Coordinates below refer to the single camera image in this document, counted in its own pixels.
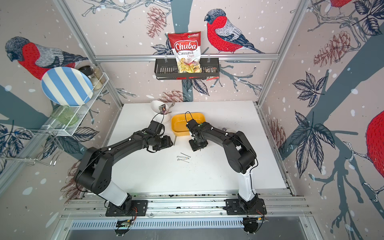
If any yellow plastic storage box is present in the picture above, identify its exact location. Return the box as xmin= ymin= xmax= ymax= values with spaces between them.
xmin=171 ymin=113 xmax=206 ymax=137

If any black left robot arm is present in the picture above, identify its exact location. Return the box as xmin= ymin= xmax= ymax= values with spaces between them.
xmin=75 ymin=121 xmax=173 ymax=212

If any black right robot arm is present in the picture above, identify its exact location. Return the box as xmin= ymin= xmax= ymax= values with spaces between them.
xmin=186 ymin=119 xmax=259 ymax=212

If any white utensil holder cup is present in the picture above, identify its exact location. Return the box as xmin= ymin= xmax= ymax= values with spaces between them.
xmin=151 ymin=101 xmax=175 ymax=124

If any light spice jar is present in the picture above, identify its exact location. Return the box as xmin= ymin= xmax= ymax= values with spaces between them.
xmin=92 ymin=66 xmax=106 ymax=85

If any red cassava chips bag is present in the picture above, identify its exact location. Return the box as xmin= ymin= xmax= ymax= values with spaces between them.
xmin=168 ymin=32 xmax=202 ymax=74

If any dark lid spice jar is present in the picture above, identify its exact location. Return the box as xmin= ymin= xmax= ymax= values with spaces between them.
xmin=78 ymin=66 xmax=98 ymax=86

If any green glass cup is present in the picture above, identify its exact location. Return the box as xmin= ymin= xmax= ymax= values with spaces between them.
xmin=51 ymin=106 xmax=79 ymax=126

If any blue white striped plate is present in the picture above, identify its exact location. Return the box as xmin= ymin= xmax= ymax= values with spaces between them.
xmin=42 ymin=67 xmax=94 ymax=107

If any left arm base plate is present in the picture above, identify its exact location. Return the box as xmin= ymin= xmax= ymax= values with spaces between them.
xmin=106 ymin=195 xmax=149 ymax=217

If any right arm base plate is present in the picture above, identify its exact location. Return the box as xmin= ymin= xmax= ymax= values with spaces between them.
xmin=223 ymin=194 xmax=267 ymax=215

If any black wire wall basket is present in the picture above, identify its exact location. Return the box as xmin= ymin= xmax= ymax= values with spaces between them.
xmin=154 ymin=58 xmax=220 ymax=80

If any clear wire wall shelf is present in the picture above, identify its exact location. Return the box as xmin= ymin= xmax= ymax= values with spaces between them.
xmin=33 ymin=67 xmax=109 ymax=137

